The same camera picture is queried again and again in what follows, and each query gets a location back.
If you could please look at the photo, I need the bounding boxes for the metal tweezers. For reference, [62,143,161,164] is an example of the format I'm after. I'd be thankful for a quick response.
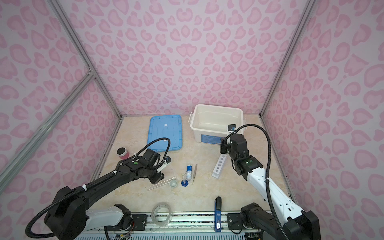
[192,164,198,184]

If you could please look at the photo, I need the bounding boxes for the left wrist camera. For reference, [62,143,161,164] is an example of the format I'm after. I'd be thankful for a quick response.
[156,156,172,173]

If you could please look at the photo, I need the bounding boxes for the blue black stapler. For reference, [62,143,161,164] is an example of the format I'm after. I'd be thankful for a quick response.
[214,197,222,232]

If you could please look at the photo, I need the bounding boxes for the blue plastic box lid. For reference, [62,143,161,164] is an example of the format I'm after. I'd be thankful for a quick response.
[147,115,183,152]

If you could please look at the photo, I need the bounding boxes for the blue base small vial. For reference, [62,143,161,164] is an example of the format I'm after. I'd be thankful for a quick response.
[181,173,189,187]

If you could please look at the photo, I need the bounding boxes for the white blue wrapped roll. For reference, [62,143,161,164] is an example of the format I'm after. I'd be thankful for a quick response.
[186,165,193,181]

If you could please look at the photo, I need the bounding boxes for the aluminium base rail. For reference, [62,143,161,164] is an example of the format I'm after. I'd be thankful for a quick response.
[73,209,319,240]

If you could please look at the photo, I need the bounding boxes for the clear tape roll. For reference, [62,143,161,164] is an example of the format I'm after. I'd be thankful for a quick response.
[151,202,173,228]

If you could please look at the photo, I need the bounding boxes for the white plastic storage box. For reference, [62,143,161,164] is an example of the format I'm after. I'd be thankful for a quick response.
[189,104,247,145]

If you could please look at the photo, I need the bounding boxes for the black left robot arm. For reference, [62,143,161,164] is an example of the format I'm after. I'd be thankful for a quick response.
[25,144,172,240]

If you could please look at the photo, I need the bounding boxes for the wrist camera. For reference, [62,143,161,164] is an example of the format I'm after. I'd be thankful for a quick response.
[156,156,172,173]
[228,124,237,132]

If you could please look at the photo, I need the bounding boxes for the white test tube rack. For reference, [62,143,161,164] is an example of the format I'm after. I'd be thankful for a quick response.
[212,154,228,179]

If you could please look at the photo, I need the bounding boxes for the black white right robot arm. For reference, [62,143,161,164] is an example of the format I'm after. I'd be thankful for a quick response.
[220,124,321,240]

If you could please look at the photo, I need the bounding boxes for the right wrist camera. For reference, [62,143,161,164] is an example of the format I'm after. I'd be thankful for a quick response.
[228,124,237,132]

